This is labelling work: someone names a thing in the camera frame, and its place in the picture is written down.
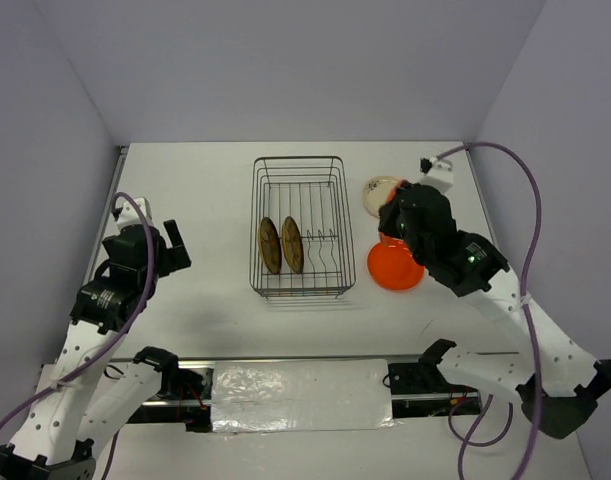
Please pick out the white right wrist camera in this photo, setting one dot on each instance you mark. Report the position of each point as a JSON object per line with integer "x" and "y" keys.
{"x": 437, "y": 173}

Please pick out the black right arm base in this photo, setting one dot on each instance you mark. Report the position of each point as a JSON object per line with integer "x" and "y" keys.
{"x": 420, "y": 379}

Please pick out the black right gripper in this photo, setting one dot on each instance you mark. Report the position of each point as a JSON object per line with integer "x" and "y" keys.
{"x": 384, "y": 219}

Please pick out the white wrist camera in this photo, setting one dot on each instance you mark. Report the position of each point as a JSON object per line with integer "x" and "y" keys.
{"x": 437, "y": 173}
{"x": 126, "y": 214}

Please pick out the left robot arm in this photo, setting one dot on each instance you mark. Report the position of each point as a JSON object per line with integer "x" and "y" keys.
{"x": 67, "y": 427}

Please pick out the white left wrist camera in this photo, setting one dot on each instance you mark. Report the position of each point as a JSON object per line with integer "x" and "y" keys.
{"x": 126, "y": 214}

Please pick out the brown yellow patterned plate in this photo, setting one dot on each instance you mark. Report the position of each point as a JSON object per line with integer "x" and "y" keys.
{"x": 269, "y": 246}

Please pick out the foil covered white panel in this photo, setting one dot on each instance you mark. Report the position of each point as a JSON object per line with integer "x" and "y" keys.
{"x": 271, "y": 397}

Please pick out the white plate with dark spot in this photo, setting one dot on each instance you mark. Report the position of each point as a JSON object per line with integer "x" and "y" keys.
{"x": 375, "y": 191}

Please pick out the orange plate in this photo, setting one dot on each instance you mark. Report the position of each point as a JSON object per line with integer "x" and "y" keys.
{"x": 392, "y": 267}
{"x": 393, "y": 191}

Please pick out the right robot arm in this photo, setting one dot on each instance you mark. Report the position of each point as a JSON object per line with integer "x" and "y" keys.
{"x": 556, "y": 383}

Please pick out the wire dish rack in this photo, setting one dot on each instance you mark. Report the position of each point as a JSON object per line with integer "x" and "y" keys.
{"x": 312, "y": 190}

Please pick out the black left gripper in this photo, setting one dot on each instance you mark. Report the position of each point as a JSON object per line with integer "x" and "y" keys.
{"x": 174, "y": 258}

